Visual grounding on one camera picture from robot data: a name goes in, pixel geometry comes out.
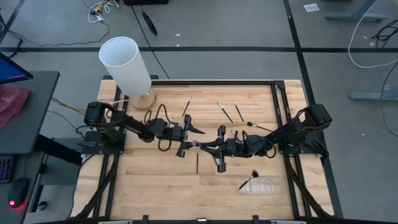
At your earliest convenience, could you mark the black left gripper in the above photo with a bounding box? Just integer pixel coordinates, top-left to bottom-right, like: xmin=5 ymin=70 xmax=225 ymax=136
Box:
xmin=169 ymin=114 xmax=206 ymax=158

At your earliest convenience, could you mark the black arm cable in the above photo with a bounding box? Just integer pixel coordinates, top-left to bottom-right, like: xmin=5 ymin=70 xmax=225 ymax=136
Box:
xmin=144 ymin=103 xmax=175 ymax=153
xmin=233 ymin=129 xmax=277 ymax=159

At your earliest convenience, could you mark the white and yellow cable bundle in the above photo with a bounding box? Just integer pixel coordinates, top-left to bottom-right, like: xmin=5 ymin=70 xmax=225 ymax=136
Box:
xmin=86 ymin=0 xmax=121 ymax=24

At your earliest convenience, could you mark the long black floor cable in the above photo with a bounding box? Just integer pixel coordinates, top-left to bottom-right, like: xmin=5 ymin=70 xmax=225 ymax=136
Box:
xmin=0 ymin=15 xmax=111 ymax=47

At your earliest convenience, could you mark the large black powder brush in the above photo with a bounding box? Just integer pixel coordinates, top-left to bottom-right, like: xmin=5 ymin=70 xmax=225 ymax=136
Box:
xmin=238 ymin=169 xmax=259 ymax=191

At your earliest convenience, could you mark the white paper label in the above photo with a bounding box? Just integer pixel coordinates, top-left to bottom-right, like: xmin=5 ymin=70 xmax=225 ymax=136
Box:
xmin=303 ymin=2 xmax=321 ymax=13

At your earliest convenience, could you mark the white floor cable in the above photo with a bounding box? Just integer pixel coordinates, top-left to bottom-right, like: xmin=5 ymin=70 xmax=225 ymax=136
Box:
xmin=347 ymin=0 xmax=398 ymax=69

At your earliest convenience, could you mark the pink cloth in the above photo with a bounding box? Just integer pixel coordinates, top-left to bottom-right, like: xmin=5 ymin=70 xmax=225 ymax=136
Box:
xmin=0 ymin=83 xmax=31 ymax=129

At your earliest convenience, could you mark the black box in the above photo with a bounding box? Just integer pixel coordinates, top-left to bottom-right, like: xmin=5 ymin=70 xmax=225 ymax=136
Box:
xmin=123 ymin=0 xmax=170 ymax=6

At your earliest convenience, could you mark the clear acrylic organizer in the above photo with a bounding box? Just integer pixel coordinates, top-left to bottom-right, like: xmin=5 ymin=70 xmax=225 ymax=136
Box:
xmin=238 ymin=177 xmax=280 ymax=196

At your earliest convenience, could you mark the black keyboard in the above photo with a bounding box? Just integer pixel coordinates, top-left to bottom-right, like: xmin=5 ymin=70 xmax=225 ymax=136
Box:
xmin=0 ymin=155 xmax=14 ymax=184

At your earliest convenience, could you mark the tangled black cable bundle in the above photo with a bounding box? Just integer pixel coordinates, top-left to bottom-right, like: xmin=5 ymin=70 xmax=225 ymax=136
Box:
xmin=371 ymin=19 xmax=398 ymax=43

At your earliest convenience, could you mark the straight black floor cable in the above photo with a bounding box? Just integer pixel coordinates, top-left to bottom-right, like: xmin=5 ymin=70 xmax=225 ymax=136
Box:
xmin=130 ymin=4 xmax=170 ymax=80

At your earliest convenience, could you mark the white cylindrical lamp shade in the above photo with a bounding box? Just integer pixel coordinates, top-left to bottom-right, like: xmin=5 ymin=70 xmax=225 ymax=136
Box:
xmin=98 ymin=35 xmax=153 ymax=98

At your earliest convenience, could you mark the grey desk foot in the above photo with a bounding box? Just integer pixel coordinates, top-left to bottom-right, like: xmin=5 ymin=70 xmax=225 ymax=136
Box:
xmin=349 ymin=84 xmax=398 ymax=102
xmin=325 ymin=0 xmax=388 ymax=22

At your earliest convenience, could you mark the computer monitor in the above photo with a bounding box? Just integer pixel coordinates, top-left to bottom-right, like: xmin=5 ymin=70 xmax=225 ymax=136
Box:
xmin=0 ymin=51 xmax=34 ymax=85

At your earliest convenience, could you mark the white lamp cable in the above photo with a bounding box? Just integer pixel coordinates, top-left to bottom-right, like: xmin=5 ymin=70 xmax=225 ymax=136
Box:
xmin=108 ymin=98 xmax=131 ymax=106

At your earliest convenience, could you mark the black handheld tool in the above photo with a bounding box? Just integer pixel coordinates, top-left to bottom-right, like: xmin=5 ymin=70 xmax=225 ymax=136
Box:
xmin=141 ymin=10 xmax=159 ymax=36

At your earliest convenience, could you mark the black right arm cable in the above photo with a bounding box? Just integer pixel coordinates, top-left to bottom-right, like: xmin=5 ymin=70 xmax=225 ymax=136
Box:
xmin=233 ymin=129 xmax=277 ymax=159

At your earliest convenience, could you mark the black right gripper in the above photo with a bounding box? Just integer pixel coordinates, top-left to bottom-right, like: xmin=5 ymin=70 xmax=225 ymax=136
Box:
xmin=198 ymin=125 xmax=239 ymax=174

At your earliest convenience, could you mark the dark grey desk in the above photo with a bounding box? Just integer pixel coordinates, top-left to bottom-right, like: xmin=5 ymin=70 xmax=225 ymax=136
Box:
xmin=0 ymin=70 xmax=83 ymax=224

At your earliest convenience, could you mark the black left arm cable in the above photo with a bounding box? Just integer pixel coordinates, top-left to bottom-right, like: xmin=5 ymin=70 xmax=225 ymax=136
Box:
xmin=144 ymin=103 xmax=175 ymax=153

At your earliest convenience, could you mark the black computer mouse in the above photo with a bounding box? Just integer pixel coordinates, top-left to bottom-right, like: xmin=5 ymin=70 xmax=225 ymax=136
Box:
xmin=7 ymin=177 xmax=30 ymax=209

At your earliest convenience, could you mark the wooden lamp base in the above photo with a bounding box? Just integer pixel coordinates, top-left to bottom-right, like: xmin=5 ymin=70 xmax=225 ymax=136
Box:
xmin=129 ymin=88 xmax=157 ymax=111

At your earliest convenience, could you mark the angled dark head makeup brush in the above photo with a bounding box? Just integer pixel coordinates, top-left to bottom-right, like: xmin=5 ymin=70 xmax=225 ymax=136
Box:
xmin=247 ymin=121 xmax=274 ymax=133

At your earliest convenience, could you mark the thin curved black cable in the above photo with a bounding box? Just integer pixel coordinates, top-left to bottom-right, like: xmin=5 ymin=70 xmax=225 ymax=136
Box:
xmin=379 ymin=60 xmax=398 ymax=138

